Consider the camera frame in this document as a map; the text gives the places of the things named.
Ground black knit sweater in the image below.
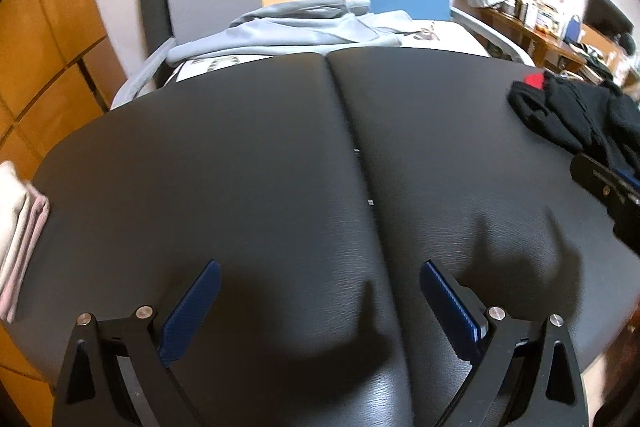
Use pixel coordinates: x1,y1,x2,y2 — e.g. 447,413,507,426
506,70,639,179

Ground folded beige pink clothes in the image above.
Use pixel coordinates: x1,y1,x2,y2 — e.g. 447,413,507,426
0,161,50,323

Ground red knit garment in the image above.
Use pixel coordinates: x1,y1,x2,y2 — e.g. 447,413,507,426
523,72,544,90

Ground cluttered wooden desk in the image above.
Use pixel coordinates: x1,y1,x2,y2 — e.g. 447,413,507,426
480,9,634,86

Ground black monitor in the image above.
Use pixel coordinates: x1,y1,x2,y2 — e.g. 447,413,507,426
582,0,634,40

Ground wooden wardrobe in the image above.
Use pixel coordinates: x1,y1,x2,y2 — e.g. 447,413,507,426
1,0,126,179

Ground light blue hoodie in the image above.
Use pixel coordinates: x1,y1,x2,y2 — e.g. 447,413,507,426
167,0,414,65

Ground black rolled mat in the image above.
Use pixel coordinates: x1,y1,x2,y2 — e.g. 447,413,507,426
136,0,177,88

